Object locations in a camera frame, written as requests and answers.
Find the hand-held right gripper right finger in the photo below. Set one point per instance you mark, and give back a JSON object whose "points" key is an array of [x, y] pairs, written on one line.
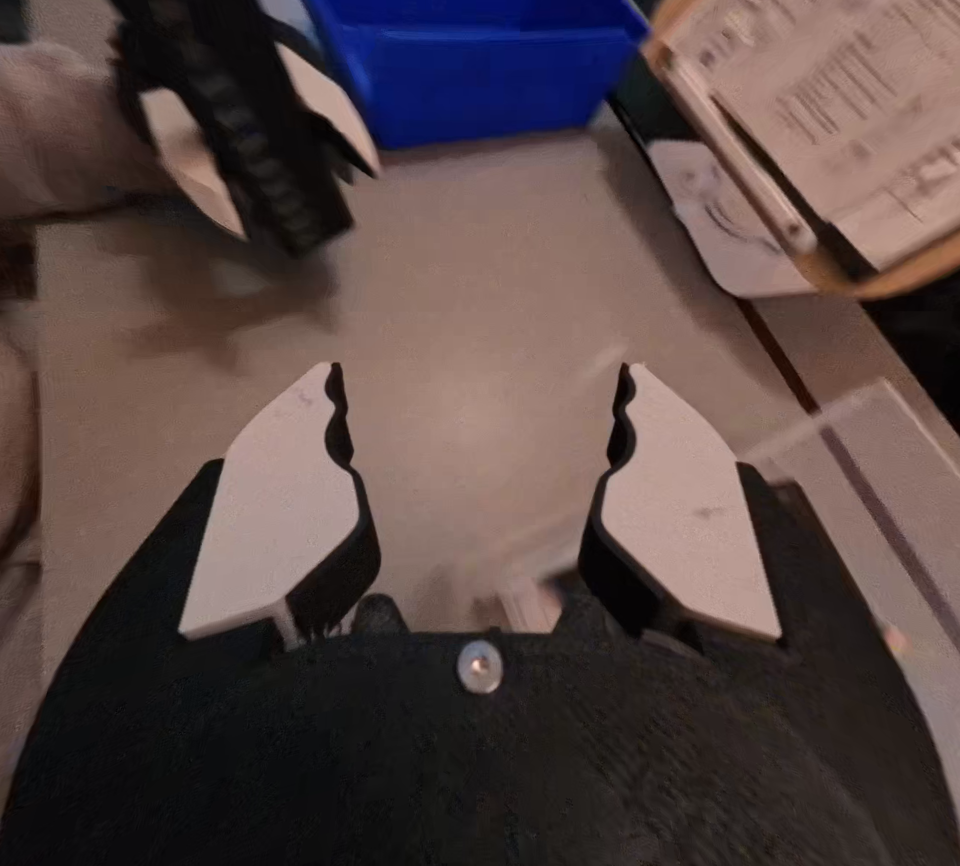
{"points": [[690, 521]]}

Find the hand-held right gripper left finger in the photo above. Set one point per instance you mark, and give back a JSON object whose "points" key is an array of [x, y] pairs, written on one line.
{"points": [[277, 506]]}

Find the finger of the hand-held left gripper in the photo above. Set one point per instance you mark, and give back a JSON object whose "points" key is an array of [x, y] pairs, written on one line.
{"points": [[187, 160], [330, 104]]}

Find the long black USB hub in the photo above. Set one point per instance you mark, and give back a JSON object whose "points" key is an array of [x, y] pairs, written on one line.
{"points": [[225, 55]]}

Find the blue plastic bin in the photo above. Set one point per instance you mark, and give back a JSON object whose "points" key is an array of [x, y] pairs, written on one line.
{"points": [[487, 85]]}

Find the white plastic bin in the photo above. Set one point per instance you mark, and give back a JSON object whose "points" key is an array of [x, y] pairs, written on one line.
{"points": [[900, 446]]}

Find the person's left forearm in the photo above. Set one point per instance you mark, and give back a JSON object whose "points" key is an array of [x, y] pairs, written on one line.
{"points": [[60, 130]]}

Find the light grey desk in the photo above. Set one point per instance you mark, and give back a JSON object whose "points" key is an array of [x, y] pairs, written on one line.
{"points": [[487, 281]]}

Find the person's grey sweatshirt torso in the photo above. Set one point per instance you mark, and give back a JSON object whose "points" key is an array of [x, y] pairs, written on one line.
{"points": [[15, 431]]}

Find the document stand with papers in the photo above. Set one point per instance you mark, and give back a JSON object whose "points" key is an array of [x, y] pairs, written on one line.
{"points": [[825, 55]]}

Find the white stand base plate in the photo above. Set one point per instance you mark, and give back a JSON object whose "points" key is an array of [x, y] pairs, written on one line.
{"points": [[720, 258]]}

